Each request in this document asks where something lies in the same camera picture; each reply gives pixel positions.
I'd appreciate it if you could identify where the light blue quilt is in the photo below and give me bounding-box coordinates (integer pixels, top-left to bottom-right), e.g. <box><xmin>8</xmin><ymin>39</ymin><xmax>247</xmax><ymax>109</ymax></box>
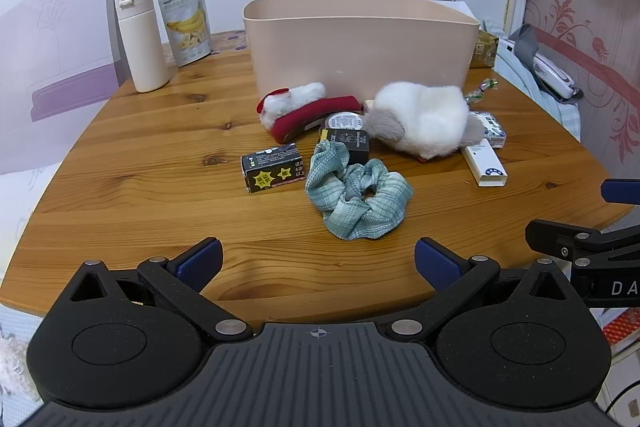
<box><xmin>482</xmin><ymin>19</ymin><xmax>583</xmax><ymax>142</ymax></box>

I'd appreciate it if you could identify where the white handheld device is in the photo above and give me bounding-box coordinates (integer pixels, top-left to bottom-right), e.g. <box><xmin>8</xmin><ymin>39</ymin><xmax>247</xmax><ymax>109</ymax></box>
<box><xmin>497</xmin><ymin>37</ymin><xmax>583</xmax><ymax>100</ymax></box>

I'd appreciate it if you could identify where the white cardboard box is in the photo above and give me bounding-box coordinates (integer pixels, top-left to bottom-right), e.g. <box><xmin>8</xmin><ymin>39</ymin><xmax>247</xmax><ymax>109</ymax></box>
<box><xmin>436</xmin><ymin>0</ymin><xmax>482</xmax><ymax>28</ymax></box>

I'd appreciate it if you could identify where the teal plaid scrunchie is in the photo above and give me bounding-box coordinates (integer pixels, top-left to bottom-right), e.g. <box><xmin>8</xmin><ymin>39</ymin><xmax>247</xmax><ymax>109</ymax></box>
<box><xmin>306</xmin><ymin>140</ymin><xmax>415</xmax><ymax>240</ymax></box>

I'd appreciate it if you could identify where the red and white plush stocking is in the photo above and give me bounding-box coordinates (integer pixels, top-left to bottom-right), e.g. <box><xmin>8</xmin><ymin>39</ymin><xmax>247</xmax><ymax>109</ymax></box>
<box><xmin>256</xmin><ymin>82</ymin><xmax>362</xmax><ymax>144</ymax></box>

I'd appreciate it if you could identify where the gold tissue pack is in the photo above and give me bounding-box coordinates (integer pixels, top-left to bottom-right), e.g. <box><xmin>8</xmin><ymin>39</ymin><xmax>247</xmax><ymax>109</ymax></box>
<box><xmin>469</xmin><ymin>29</ymin><xmax>500</xmax><ymax>69</ymax></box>

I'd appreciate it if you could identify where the white thermos bottle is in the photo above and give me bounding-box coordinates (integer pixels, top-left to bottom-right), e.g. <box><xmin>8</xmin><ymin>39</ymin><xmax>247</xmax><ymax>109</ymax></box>
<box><xmin>114</xmin><ymin>0</ymin><xmax>170</xmax><ymax>94</ymax></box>

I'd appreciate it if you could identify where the black box with yellow stars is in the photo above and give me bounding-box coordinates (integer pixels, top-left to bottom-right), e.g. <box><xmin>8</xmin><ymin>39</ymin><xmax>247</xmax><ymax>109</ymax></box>
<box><xmin>240</xmin><ymin>143</ymin><xmax>306</xmax><ymax>194</ymax></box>

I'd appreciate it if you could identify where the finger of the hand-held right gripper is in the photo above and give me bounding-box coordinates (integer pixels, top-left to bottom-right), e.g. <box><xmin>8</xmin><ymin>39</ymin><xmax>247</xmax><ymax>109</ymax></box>
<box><xmin>601</xmin><ymin>179</ymin><xmax>640</xmax><ymax>206</ymax></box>
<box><xmin>525</xmin><ymin>219</ymin><xmax>640</xmax><ymax>269</ymax></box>

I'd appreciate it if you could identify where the floral pink headboard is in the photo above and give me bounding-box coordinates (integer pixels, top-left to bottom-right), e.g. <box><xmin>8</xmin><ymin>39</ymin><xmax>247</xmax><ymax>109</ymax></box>
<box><xmin>505</xmin><ymin>0</ymin><xmax>640</xmax><ymax>208</ymax></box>

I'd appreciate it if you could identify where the small black box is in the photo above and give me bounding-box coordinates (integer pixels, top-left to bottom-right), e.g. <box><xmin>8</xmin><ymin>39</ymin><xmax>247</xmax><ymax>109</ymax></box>
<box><xmin>319</xmin><ymin>128</ymin><xmax>371</xmax><ymax>166</ymax></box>

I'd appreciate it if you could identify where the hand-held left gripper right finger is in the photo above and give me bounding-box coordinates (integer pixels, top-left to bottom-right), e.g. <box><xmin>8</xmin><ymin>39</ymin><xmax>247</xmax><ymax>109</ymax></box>
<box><xmin>390</xmin><ymin>237</ymin><xmax>583</xmax><ymax>342</ymax></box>

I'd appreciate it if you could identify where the cartoon print tissue pack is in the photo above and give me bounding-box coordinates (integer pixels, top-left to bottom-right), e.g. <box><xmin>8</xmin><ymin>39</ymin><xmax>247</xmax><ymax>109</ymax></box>
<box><xmin>470</xmin><ymin>111</ymin><xmax>507</xmax><ymax>150</ymax></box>

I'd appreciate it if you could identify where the slim white box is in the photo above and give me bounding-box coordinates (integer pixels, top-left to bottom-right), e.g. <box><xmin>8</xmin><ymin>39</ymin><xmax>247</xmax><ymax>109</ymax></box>
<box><xmin>461</xmin><ymin>142</ymin><xmax>510</xmax><ymax>188</ymax></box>

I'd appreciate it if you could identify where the banana chip bag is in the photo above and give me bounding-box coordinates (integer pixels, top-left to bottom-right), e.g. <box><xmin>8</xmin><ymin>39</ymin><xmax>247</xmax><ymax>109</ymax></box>
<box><xmin>158</xmin><ymin>0</ymin><xmax>212</xmax><ymax>68</ymax></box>

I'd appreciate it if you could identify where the white grey plush toy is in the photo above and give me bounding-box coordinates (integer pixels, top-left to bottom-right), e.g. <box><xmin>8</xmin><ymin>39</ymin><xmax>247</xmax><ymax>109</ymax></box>
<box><xmin>365</xmin><ymin>82</ymin><xmax>486</xmax><ymax>162</ymax></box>

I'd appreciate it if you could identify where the round metal tin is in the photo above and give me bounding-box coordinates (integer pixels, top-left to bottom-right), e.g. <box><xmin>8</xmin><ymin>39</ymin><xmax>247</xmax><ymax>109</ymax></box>
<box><xmin>324</xmin><ymin>111</ymin><xmax>363</xmax><ymax>132</ymax></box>

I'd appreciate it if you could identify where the clear bag of grey granules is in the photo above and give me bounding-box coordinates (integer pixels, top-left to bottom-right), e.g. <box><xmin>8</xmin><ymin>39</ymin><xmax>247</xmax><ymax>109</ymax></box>
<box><xmin>462</xmin><ymin>77</ymin><xmax>500</xmax><ymax>104</ymax></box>

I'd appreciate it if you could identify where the white fuzzy cloth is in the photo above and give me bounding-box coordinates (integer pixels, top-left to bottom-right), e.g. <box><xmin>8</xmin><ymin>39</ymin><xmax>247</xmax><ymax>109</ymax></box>
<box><xmin>0</xmin><ymin>334</ymin><xmax>33</xmax><ymax>400</ymax></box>

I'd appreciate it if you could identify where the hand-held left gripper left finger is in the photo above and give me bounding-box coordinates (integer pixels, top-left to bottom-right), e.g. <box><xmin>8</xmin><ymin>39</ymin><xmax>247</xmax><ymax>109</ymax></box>
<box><xmin>65</xmin><ymin>237</ymin><xmax>253</xmax><ymax>342</ymax></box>

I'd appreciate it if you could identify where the beige plastic bin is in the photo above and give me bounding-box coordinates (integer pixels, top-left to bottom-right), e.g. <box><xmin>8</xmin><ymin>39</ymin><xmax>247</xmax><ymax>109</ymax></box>
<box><xmin>243</xmin><ymin>0</ymin><xmax>481</xmax><ymax>100</ymax></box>

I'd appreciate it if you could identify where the orange packet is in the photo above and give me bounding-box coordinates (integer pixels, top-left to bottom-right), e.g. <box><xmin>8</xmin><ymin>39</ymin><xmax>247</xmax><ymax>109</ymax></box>
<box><xmin>600</xmin><ymin>307</ymin><xmax>640</xmax><ymax>348</ymax></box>

